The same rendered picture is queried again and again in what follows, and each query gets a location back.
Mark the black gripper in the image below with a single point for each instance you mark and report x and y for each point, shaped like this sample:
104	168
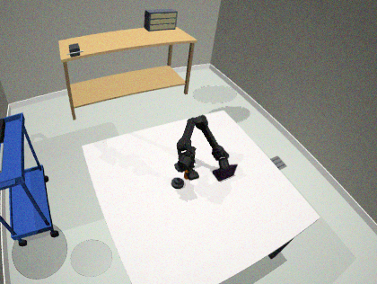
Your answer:
192	174

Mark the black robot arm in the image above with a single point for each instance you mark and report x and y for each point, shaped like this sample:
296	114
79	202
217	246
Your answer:
184	143

